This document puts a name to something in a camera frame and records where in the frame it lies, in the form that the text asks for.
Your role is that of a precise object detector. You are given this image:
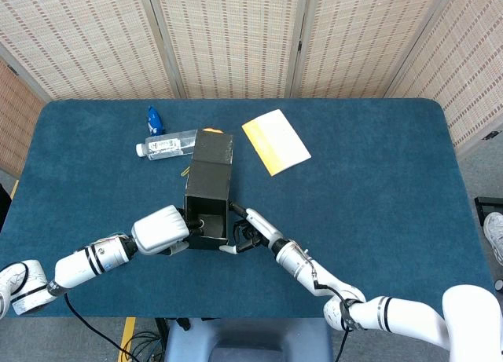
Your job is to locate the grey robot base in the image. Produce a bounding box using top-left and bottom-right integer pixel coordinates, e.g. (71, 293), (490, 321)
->
(164, 317), (334, 362)

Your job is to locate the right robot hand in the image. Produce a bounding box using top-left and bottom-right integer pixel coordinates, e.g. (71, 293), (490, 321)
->
(218, 202), (285, 256)

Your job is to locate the clear plastic bottle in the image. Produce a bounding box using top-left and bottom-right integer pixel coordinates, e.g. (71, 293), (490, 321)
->
(135, 129), (197, 161)

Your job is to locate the floor cable bundle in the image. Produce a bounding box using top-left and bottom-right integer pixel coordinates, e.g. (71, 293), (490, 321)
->
(119, 318), (170, 362)

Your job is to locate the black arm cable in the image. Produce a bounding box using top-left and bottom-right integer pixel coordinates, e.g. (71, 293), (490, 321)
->
(311, 269), (365, 362)
(62, 293), (134, 362)

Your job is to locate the small blue packet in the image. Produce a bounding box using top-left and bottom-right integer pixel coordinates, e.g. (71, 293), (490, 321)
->
(146, 105), (166, 136)

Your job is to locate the blue carpeted table surface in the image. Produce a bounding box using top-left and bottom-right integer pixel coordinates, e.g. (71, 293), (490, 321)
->
(0, 98), (503, 320)

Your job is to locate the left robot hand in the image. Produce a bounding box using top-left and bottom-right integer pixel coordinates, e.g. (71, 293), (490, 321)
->
(130, 204), (205, 257)

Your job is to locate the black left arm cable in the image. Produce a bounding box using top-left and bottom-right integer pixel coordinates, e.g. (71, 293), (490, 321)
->
(62, 293), (134, 362)

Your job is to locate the yellow tape measure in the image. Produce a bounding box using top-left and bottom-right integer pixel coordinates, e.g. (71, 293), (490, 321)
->
(180, 126), (225, 177)

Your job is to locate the black cardboard box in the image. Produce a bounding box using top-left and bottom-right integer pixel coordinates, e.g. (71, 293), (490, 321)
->
(183, 128), (234, 251)

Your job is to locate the woven folding screen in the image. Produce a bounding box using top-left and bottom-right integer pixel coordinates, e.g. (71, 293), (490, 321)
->
(0, 0), (503, 178)

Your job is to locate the white sneaker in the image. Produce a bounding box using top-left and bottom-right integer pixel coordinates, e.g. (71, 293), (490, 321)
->
(483, 211), (503, 267)

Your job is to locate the yellow and white booklet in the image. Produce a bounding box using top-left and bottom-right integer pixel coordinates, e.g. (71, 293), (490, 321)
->
(240, 108), (313, 177)

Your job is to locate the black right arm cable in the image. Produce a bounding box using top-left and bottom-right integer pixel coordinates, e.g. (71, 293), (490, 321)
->
(311, 269), (365, 362)

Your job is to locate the black floor stand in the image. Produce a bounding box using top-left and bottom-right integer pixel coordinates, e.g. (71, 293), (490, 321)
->
(474, 196), (503, 225)

